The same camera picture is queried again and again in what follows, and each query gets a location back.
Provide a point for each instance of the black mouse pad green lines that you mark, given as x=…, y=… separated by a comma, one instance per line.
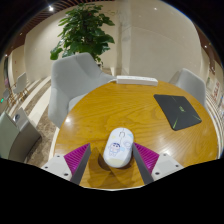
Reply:
x=178, y=111

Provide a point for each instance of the white power strip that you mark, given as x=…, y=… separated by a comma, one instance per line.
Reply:
x=137, y=80

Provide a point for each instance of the green potted plant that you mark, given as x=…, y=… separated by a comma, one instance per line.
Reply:
x=83, y=31

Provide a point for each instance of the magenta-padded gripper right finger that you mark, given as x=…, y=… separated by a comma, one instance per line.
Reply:
x=164, y=165

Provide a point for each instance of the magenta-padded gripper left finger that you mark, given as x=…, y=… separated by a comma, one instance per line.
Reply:
x=62, y=164

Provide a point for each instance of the grey wooden-legged lounge chair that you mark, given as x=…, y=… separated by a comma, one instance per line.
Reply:
x=21, y=82

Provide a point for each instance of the grey-green sofa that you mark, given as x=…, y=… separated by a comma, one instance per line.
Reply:
x=15, y=138

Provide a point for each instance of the grey shell chair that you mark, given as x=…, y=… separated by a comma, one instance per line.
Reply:
x=191, y=85
x=71, y=80

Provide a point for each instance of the white cartoon-print computer mouse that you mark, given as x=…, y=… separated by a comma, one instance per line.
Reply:
x=118, y=148

